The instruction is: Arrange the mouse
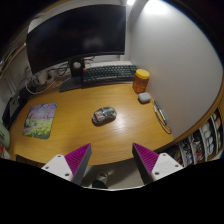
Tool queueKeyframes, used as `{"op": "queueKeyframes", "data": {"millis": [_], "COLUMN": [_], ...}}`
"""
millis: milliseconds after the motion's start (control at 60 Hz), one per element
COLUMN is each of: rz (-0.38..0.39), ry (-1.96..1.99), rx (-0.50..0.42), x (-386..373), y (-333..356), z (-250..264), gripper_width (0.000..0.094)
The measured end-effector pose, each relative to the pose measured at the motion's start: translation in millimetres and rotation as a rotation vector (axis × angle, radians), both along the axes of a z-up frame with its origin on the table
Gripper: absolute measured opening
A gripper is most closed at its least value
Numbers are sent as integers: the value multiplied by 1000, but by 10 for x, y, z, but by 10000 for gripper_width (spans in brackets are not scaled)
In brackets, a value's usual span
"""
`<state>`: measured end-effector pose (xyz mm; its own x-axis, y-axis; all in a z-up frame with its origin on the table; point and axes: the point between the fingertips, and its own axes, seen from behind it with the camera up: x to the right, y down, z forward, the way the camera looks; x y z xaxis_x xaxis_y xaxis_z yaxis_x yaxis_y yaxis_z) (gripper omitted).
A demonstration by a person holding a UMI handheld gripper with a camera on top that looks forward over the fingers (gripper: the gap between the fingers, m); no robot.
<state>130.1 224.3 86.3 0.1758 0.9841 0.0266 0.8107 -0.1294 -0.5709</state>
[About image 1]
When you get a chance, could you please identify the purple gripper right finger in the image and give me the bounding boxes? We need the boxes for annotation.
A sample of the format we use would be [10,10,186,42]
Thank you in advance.
[132,142,184,185]

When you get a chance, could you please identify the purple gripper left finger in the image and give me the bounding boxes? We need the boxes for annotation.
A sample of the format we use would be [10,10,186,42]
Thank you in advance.
[41,143,93,186]

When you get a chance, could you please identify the grey computer mouse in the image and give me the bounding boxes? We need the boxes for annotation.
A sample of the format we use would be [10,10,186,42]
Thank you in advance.
[92,107,117,124]

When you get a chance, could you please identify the floral mouse pad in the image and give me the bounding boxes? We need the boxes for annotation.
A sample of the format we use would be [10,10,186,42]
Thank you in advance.
[23,103,57,140]

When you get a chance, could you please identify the black computer monitor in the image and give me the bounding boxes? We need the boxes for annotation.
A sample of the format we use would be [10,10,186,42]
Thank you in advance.
[26,4,126,73]

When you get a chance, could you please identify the shoe on floor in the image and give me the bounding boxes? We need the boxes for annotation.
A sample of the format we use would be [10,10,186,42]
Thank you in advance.
[92,171,108,189]

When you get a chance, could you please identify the white earbuds case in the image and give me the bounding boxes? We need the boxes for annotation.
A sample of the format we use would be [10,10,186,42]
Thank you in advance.
[138,92,151,104]

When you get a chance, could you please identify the shelf with items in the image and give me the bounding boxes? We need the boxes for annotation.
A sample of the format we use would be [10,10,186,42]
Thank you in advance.
[159,105,224,168]

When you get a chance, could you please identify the orange jar yellow lid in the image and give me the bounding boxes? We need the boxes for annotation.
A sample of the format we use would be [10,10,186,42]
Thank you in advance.
[133,69,150,93]

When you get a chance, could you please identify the black box on left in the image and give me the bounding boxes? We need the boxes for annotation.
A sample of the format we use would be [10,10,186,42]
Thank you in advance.
[2,88,30,129]

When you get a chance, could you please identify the dark mechanical keyboard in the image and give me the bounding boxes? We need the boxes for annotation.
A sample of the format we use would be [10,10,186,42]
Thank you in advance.
[83,65,137,84]

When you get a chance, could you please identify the black monitor stand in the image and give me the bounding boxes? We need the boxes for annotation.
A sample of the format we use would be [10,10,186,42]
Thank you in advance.
[60,58,85,92]

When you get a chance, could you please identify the tangled cables behind monitor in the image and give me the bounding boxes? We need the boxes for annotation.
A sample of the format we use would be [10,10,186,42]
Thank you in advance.
[23,61,72,96]

